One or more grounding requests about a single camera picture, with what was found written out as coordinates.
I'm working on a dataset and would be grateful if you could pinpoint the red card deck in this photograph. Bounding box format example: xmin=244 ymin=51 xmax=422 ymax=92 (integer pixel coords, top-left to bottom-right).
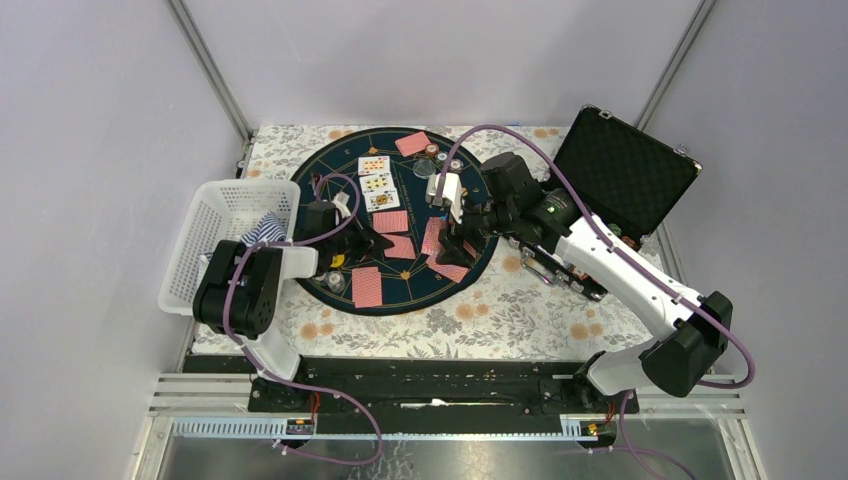
xmin=421 ymin=217 xmax=447 ymax=256

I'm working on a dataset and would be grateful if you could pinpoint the black chip carrying case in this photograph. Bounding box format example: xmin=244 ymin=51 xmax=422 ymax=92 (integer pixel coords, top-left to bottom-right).
xmin=516 ymin=105 xmax=704 ymax=303

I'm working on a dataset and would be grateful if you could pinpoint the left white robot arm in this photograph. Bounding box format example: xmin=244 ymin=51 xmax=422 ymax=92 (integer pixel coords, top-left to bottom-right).
xmin=192 ymin=201 xmax=395 ymax=411

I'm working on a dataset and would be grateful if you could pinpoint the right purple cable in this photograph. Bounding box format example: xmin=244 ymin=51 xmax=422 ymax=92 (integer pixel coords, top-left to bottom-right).
xmin=434 ymin=124 xmax=758 ymax=480

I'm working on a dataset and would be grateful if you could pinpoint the round dark blue poker mat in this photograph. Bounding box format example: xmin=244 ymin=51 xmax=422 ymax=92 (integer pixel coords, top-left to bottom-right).
xmin=290 ymin=127 xmax=497 ymax=316

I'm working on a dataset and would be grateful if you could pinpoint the yellow dealer button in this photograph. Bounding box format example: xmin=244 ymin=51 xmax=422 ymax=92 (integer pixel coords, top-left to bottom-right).
xmin=330 ymin=254 xmax=346 ymax=269

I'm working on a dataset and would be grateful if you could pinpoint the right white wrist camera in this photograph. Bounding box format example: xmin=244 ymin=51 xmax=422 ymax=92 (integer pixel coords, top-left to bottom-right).
xmin=425 ymin=173 xmax=464 ymax=224

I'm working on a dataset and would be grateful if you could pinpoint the red playing card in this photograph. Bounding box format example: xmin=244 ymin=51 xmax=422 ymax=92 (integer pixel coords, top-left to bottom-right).
xmin=354 ymin=267 xmax=384 ymax=310
xmin=426 ymin=256 xmax=469 ymax=284
xmin=383 ymin=234 xmax=418 ymax=260
xmin=395 ymin=131 xmax=431 ymax=157
xmin=351 ymin=266 xmax=384 ymax=310
xmin=372 ymin=210 xmax=409 ymax=234

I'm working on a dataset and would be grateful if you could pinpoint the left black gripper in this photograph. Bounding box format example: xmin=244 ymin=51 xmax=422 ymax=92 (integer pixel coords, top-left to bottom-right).
xmin=326 ymin=210 xmax=393 ymax=261

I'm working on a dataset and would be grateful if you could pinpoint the striped blue white cloth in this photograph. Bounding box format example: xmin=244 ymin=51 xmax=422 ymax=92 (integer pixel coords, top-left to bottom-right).
xmin=239 ymin=212 xmax=288 ymax=247

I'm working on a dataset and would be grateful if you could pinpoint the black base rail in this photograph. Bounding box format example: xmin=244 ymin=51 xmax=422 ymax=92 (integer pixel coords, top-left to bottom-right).
xmin=248 ymin=356 xmax=641 ymax=437

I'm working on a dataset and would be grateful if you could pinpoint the white plastic basket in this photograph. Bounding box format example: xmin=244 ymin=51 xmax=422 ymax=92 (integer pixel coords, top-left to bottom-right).
xmin=157 ymin=179 xmax=301 ymax=316

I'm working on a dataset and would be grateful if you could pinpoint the floral tablecloth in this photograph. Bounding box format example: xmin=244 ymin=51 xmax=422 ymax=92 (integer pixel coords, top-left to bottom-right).
xmin=246 ymin=125 xmax=650 ymax=361

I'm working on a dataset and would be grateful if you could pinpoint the red five chip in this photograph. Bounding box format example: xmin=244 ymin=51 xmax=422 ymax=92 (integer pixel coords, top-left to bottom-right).
xmin=423 ymin=143 xmax=440 ymax=158

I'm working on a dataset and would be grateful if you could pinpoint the clear plastic disc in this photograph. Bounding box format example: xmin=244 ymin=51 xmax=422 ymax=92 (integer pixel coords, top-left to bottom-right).
xmin=413 ymin=158 xmax=436 ymax=179

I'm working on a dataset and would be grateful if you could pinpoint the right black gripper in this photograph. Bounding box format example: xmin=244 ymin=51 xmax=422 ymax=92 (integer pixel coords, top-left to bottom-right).
xmin=436 ymin=190 xmax=517 ymax=270

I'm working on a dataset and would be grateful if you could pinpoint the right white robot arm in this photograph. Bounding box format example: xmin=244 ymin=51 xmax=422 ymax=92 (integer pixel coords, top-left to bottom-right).
xmin=425 ymin=152 xmax=733 ymax=412

